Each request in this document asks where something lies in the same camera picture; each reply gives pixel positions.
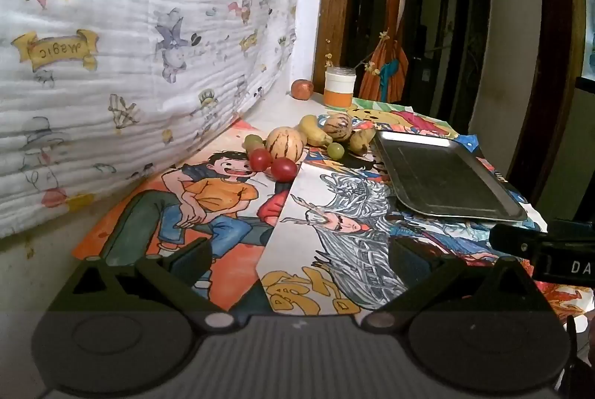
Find orange and white cup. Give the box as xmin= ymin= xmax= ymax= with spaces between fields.
xmin=324 ymin=67 xmax=357 ymax=110

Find yellow flower sprigs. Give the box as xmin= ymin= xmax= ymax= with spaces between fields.
xmin=324 ymin=29 xmax=391 ymax=73

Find red apple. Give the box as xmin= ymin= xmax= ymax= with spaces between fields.
xmin=291 ymin=79 xmax=314 ymax=101

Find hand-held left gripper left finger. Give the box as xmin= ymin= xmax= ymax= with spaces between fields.
xmin=46 ymin=237 xmax=236 ymax=330

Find small striped pepino melon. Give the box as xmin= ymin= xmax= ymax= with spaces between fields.
xmin=325 ymin=113 xmax=353 ymax=142

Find white cartoon printed blanket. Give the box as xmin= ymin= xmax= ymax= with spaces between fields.
xmin=0 ymin=0 xmax=310 ymax=242

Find cartoon boy drawing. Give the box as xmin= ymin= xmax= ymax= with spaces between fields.
xmin=72 ymin=118 xmax=308 ymax=313

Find large striped pepino melon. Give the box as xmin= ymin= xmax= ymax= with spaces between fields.
xmin=266 ymin=127 xmax=305 ymax=161

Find wall poster of robed figure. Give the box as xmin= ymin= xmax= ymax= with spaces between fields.
xmin=358 ymin=0 xmax=425 ymax=103

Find yellow banana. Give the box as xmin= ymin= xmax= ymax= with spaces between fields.
xmin=297 ymin=115 xmax=333 ymax=147

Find red tomato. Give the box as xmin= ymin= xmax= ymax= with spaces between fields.
xmin=250 ymin=149 xmax=273 ymax=172
xmin=271 ymin=158 xmax=298 ymax=183

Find dark wooden door frame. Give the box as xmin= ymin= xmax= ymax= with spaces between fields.
xmin=506 ymin=0 xmax=587 ymax=207

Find silver-haired figure drawing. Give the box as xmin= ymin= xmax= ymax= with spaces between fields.
xmin=255 ymin=148 xmax=493 ymax=316

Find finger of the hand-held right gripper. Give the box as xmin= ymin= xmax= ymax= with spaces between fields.
xmin=489 ymin=222 xmax=550 ymax=259

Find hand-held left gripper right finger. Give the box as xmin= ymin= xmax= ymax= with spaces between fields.
xmin=363 ymin=236 xmax=554 ymax=330

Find metal tray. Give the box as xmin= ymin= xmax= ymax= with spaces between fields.
xmin=373 ymin=130 xmax=528 ymax=222

